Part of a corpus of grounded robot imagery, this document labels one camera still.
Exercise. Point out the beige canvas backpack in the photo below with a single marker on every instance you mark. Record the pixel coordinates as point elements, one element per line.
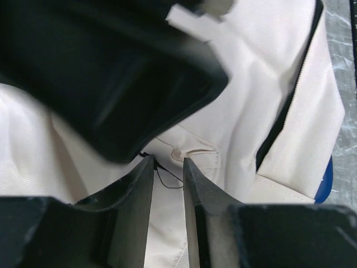
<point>266,139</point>

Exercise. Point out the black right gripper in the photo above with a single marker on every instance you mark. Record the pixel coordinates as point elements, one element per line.
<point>116,71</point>

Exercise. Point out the blue shark pencil case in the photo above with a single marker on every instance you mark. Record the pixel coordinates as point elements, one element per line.
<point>325,187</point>

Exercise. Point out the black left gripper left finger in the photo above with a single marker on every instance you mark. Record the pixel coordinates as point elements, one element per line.
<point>107,229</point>

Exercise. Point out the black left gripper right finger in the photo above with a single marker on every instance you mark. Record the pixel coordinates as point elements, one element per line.
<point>223,232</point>

